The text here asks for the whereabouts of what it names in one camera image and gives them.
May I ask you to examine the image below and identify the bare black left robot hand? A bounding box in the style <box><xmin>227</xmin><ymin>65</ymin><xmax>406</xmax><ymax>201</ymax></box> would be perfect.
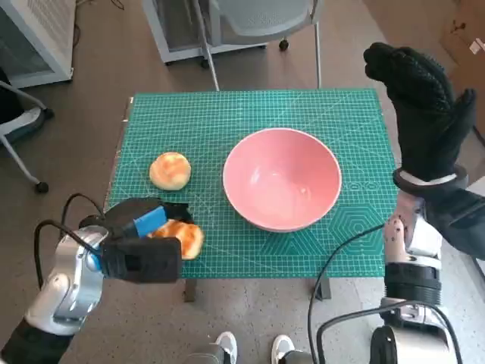
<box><xmin>102</xmin><ymin>196</ymin><xmax>195</xmax><ymax>240</ymax></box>

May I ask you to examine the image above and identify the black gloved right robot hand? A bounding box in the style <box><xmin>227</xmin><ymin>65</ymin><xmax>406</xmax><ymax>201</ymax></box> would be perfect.
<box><xmin>362</xmin><ymin>42</ymin><xmax>477</xmax><ymax>184</ymax></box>

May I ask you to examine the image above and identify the rectangular striped toy bread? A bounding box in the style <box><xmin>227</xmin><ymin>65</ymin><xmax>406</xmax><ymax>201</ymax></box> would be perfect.
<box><xmin>147</xmin><ymin>218</ymin><xmax>205</xmax><ymax>261</ymax></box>

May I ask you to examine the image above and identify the round toy bread bun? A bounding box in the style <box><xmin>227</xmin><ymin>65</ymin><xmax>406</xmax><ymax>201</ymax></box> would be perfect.
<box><xmin>149</xmin><ymin>151</ymin><xmax>192</xmax><ymax>190</ymax></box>

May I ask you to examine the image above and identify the pink bowl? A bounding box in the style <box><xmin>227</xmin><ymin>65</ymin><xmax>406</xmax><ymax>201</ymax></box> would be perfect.
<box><xmin>222</xmin><ymin>127</ymin><xmax>343</xmax><ymax>233</ymax></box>

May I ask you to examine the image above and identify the brown cardboard box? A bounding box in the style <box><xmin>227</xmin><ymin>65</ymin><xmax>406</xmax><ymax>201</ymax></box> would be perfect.
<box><xmin>439</xmin><ymin>0</ymin><xmax>485</xmax><ymax>141</ymax></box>

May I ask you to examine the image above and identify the green cutting mat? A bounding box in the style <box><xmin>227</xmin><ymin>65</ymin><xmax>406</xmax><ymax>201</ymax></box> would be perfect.
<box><xmin>104</xmin><ymin>89</ymin><xmax>399</xmax><ymax>280</ymax></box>

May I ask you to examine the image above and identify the office chair with castors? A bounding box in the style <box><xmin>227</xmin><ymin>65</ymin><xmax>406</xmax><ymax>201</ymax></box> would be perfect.
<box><xmin>0</xmin><ymin>79</ymin><xmax>54</xmax><ymax>194</ymax></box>

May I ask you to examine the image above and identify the grey mesh chair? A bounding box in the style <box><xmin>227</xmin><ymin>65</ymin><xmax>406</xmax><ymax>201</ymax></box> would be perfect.
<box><xmin>200</xmin><ymin>0</ymin><xmax>324</xmax><ymax>92</ymax></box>

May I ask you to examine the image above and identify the white wheeled cabinet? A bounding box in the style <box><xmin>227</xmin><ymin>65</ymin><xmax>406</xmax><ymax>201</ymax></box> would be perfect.
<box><xmin>139</xmin><ymin>0</ymin><xmax>289</xmax><ymax>70</ymax></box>

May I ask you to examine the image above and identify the white perforated cabinet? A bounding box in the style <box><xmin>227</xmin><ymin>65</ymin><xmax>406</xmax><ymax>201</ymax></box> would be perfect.
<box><xmin>0</xmin><ymin>0</ymin><xmax>77</xmax><ymax>90</ymax></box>

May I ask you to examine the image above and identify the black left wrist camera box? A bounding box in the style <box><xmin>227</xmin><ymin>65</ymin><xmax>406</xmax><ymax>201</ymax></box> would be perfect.
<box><xmin>100</xmin><ymin>237</ymin><xmax>182</xmax><ymax>284</ymax></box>

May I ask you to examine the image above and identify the dark right wrist camera box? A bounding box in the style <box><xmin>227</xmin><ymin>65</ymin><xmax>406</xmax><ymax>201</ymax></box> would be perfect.
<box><xmin>424</xmin><ymin>185</ymin><xmax>485</xmax><ymax>262</ymax></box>

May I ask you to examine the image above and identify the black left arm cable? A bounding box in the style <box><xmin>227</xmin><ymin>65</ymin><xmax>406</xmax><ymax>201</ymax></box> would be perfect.
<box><xmin>33</xmin><ymin>193</ymin><xmax>111</xmax><ymax>289</ymax></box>

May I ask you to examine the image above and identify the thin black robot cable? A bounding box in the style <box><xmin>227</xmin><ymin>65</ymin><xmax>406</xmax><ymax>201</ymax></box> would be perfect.
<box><xmin>305</xmin><ymin>223</ymin><xmax>386</xmax><ymax>364</ymax></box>

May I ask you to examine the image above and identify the looped black robot cable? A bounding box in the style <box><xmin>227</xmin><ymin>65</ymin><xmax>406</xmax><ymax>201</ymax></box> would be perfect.
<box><xmin>317</xmin><ymin>305</ymin><xmax>464</xmax><ymax>364</ymax></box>

